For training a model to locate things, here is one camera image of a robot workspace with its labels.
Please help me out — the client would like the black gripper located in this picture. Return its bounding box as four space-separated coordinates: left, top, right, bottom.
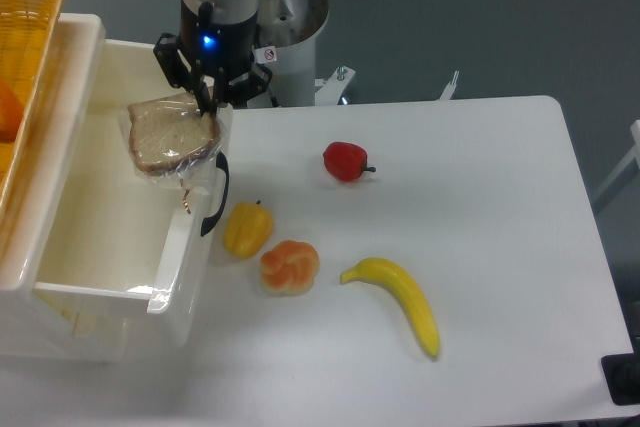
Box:
153 1 272 115

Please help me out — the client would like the toast slice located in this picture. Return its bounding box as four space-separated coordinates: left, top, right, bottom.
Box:
118 93 230 213

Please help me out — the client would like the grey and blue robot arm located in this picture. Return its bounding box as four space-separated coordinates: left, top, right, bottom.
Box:
153 0 272 117

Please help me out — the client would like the white open upper drawer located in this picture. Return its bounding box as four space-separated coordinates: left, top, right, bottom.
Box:
36 40 221 345

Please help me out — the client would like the white drawer cabinet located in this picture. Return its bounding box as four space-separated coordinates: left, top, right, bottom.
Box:
1 13 128 361

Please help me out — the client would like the yellow bell pepper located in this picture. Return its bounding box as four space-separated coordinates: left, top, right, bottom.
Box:
223 201 274 259

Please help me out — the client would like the red bell pepper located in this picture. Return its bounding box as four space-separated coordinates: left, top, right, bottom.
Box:
323 141 377 183

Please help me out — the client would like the orange glazed bread roll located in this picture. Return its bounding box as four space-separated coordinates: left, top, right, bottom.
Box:
260 240 320 296

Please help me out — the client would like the yellow woven basket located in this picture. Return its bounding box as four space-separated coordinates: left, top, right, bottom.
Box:
1 0 64 212

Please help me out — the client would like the orange fruit in basket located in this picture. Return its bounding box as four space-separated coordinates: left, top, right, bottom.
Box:
0 81 24 142

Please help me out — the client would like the yellow banana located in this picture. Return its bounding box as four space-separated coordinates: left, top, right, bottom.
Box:
339 257 440 359

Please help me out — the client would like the black device at table edge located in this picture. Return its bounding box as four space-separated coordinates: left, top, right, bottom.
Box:
601 353 639 406

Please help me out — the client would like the black drawer handle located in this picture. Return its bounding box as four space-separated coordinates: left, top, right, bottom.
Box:
200 152 230 237

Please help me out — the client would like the white chair frame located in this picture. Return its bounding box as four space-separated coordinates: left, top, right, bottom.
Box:
591 120 639 216

